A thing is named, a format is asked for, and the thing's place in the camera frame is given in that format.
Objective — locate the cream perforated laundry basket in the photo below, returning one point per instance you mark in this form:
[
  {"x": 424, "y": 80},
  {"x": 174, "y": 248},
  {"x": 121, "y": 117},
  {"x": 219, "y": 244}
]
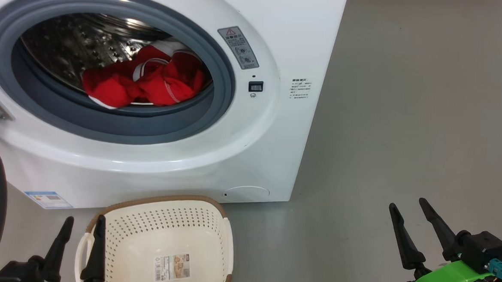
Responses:
[{"x": 152, "y": 226}]

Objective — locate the white front-load washing machine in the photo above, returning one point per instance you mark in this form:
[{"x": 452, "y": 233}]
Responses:
[{"x": 276, "y": 159}]

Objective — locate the round white filter cover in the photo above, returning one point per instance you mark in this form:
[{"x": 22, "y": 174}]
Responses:
[{"x": 247, "y": 194}]

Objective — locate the printed product label sticker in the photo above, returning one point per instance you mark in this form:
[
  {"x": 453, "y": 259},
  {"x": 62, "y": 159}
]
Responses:
[{"x": 172, "y": 267}]

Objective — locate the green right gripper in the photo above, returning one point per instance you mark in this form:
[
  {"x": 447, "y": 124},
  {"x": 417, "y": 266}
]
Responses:
[{"x": 445, "y": 280}]

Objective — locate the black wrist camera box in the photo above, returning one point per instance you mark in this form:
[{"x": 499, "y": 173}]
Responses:
[{"x": 481, "y": 250}]

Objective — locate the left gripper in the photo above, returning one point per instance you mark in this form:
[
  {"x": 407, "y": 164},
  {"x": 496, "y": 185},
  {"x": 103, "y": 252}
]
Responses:
[{"x": 23, "y": 273}]

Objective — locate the grey warning sticker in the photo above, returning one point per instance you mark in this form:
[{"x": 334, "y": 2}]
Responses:
[{"x": 238, "y": 47}]

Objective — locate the red garment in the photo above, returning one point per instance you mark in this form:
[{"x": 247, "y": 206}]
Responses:
[{"x": 159, "y": 84}]

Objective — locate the blue energy label sticker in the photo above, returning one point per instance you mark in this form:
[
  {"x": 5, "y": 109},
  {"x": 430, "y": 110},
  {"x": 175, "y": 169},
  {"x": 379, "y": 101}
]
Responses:
[{"x": 48, "y": 199}]

